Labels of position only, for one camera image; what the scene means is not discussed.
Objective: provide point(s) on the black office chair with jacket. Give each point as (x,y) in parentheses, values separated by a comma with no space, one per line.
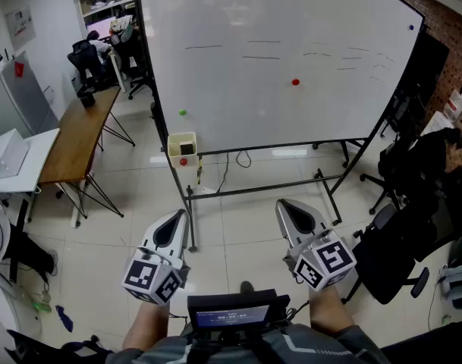
(416,165)

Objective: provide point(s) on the large whiteboard on black stand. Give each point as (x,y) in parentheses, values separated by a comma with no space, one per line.
(253,101)

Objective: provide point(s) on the grey refrigerator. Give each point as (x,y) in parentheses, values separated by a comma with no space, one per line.
(18,97)

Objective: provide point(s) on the person's left forearm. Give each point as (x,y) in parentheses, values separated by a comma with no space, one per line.
(145,324)

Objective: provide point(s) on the wooden table with black legs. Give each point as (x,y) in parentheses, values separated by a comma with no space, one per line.
(79,139)

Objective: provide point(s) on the person's grey shirt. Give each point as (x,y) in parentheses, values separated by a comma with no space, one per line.
(310,349)

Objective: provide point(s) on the green plastic object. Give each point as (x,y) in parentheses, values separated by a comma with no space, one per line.
(41,305)

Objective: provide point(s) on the yellow black striped bar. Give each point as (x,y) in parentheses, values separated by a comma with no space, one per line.
(198,173)

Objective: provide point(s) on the grey backpack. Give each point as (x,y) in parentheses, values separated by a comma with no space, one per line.
(458,286)

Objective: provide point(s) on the person's black shoe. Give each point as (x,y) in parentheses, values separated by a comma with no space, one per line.
(246,287)

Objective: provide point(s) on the black pen holder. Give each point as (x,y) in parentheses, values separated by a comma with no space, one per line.
(86,98)

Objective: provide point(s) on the black bag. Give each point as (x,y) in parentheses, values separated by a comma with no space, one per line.
(44,349)

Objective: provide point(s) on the red paper sheet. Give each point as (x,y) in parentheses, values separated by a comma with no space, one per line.
(19,69)

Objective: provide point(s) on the cream plastic box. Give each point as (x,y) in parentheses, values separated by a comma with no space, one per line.
(192,160)

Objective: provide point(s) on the black partition panel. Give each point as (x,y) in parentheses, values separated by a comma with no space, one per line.
(424,74)

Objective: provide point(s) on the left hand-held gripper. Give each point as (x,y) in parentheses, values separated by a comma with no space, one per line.
(143,275)

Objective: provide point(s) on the white wall poster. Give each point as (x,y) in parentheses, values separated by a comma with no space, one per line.
(21,27)

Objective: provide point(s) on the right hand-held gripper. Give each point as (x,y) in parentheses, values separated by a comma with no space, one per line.
(329,260)

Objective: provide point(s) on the blue cloth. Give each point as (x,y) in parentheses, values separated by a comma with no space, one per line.
(65,319)

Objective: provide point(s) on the white power strip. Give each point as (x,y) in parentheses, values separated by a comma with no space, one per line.
(208,190)

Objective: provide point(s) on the white desk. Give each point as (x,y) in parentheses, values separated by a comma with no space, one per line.
(37,157)

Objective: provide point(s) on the green round magnet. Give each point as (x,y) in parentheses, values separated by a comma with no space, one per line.
(183,112)

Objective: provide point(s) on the person's right forearm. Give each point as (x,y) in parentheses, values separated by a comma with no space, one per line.
(329,309)

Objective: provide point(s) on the white storage shelf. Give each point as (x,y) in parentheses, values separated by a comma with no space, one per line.
(105,4)

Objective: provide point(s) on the red round magnet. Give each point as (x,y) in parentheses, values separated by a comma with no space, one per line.
(295,82)
(183,162)

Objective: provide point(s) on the black chest-mounted screen device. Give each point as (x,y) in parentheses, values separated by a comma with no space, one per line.
(230,313)

